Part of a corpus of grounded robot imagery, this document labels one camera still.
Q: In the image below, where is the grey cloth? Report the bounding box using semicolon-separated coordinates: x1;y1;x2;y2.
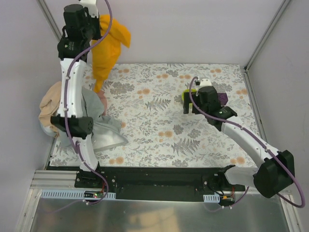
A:
57;88;128;153

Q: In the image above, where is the aluminium corner post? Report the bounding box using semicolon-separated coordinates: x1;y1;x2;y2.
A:
244;0;292;73
36;0;62;55

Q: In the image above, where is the purple cube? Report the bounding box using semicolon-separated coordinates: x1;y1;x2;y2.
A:
218;93;228;106

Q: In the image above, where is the floral table mat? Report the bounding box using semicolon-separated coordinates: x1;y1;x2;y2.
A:
49;63;268;168

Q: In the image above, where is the beige cloth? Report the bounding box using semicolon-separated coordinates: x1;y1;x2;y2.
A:
39;81;62;137

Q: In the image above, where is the pink cloth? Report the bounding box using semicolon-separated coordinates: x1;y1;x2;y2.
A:
97;90;108;116

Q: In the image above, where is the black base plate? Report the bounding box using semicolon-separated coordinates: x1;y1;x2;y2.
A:
74;167;245;202

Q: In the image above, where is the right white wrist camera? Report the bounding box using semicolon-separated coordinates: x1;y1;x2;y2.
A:
195;78;212;88

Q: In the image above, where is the right aluminium side rail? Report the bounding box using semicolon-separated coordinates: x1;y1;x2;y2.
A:
242;68;269;148

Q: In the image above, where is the green bowl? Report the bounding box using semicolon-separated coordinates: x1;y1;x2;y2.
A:
181;89;193;104

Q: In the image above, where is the slotted cable duct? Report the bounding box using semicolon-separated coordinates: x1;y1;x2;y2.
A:
41;189;116;201
203;194;220;203

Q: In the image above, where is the aluminium front rail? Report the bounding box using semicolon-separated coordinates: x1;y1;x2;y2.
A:
30;170;292;194

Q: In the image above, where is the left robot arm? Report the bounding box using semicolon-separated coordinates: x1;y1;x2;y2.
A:
51;0;101;172

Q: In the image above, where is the left slotted cable duct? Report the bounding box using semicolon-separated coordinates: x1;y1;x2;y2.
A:
41;189;116;201

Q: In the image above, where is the right aluminium corner post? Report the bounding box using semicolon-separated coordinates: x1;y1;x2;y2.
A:
244;0;292;73

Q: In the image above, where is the orange cloth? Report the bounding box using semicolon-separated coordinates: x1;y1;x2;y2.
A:
92;19;131;93

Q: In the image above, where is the right slotted cable duct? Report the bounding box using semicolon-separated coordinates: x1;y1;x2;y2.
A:
203;194;220;203

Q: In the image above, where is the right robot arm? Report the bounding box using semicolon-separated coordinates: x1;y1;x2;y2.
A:
183;84;296;198

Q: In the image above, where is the left aluminium corner post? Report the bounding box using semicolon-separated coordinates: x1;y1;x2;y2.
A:
36;0;62;55

